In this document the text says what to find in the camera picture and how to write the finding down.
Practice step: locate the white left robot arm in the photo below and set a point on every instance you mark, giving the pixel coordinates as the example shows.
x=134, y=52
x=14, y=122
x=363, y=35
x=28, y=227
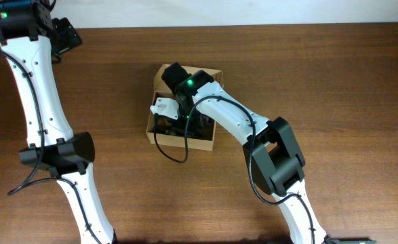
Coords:
x=32, y=41

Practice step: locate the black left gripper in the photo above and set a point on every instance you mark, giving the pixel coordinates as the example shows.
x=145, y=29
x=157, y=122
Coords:
x=68, y=36

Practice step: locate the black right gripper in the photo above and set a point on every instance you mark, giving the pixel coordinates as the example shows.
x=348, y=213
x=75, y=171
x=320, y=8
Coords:
x=188, y=127

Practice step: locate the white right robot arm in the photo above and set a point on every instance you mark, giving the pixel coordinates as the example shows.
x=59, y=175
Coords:
x=273, y=156

